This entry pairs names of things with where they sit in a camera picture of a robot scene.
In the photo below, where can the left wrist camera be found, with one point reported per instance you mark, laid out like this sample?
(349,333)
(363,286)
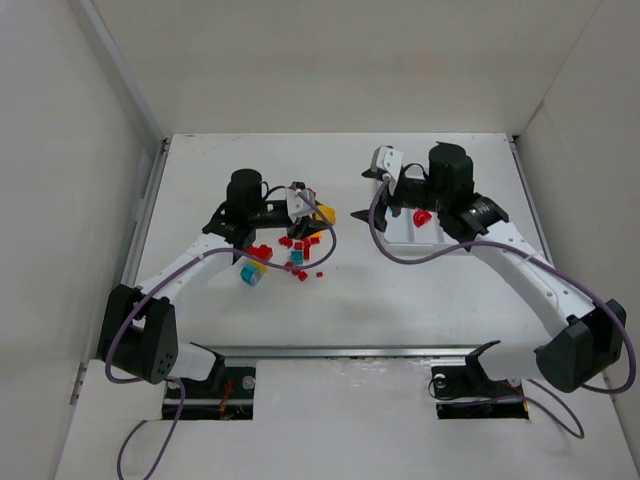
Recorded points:
(300,201)

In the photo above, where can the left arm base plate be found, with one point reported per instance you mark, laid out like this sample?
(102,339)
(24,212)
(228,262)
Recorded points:
(229,399)

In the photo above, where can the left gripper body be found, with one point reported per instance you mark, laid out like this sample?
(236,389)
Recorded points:
(302,226)

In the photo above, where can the yellow butterfly lego block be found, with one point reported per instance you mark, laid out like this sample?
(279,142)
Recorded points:
(329,213)

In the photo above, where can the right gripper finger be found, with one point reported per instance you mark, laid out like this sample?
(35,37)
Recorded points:
(378,217)
(373,175)

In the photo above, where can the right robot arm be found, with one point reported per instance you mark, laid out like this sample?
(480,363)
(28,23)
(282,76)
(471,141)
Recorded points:
(587,335)

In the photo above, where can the red lego brick pair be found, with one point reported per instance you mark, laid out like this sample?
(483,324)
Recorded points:
(301,275)

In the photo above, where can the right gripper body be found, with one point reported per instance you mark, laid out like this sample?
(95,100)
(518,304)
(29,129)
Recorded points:
(382,206)

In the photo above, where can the red arch lego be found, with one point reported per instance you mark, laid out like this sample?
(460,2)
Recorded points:
(421,218)

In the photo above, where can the white divided tray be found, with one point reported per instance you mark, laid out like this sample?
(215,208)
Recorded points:
(401,238)

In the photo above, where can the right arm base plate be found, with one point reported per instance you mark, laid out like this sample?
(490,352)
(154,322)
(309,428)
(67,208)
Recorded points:
(460,394)

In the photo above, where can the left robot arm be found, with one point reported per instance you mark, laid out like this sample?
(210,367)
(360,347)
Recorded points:
(139,339)

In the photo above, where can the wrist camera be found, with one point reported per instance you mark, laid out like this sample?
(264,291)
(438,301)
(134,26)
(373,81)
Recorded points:
(300,201)
(387,164)

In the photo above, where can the teal yellow lego stack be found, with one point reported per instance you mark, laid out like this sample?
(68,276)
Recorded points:
(252,272)

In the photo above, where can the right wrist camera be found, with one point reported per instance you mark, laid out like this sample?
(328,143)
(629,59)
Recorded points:
(387,164)

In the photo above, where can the red stepped lego block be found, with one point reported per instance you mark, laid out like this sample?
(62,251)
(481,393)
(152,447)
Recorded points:
(261,254)

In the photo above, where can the aluminium rail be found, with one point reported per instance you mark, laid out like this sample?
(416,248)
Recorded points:
(317,352)

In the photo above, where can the small teal lego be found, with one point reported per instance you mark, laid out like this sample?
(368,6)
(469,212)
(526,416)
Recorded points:
(297,257)

